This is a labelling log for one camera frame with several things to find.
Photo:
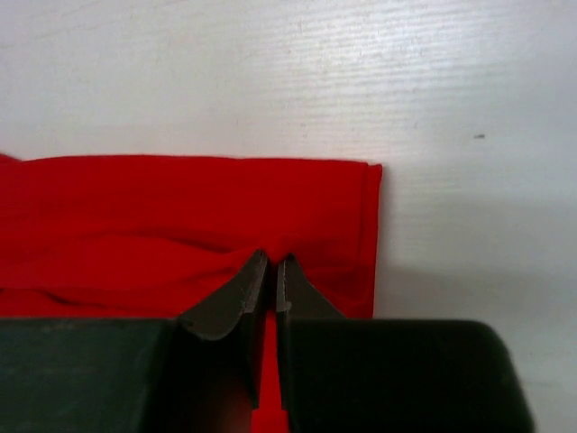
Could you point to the red t shirt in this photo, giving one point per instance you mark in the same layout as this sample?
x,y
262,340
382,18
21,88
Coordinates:
x,y
141,236

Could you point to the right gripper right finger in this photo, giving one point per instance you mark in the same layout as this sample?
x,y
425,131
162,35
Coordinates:
x,y
340,374

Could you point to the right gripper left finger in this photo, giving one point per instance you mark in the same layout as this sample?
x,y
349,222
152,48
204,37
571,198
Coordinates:
x,y
198,372

